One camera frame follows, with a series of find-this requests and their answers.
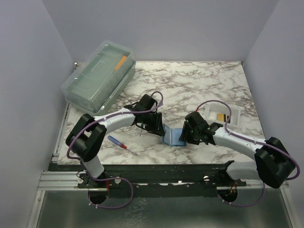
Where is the white plastic card tray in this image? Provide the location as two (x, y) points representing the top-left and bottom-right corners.
(204, 102), (241, 130)

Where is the orange pen in box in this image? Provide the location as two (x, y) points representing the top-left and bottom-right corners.
(114, 55), (127, 71)

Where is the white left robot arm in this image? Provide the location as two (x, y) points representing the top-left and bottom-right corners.
(66, 91), (164, 188)

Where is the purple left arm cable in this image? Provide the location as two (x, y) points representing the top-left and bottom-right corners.
(66, 91), (164, 159)

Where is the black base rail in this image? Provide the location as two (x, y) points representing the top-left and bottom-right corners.
(47, 160), (262, 198)

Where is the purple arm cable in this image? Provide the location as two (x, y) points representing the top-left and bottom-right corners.
(66, 91), (164, 159)
(196, 99), (300, 180)

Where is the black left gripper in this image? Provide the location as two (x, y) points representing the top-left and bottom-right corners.
(142, 111), (165, 136)

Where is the blue red screwdriver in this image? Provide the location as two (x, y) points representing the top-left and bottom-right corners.
(107, 135), (138, 155)

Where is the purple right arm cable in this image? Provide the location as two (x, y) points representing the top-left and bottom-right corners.
(196, 99), (300, 180)

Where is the blue leather card holder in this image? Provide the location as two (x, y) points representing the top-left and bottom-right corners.
(162, 124), (187, 147)

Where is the aluminium frame rail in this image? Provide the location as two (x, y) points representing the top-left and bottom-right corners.
(37, 168), (289, 191)

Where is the clear plastic storage box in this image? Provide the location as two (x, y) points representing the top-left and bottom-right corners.
(61, 40), (136, 116)

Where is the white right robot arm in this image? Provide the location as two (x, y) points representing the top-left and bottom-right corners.
(180, 112), (296, 189)

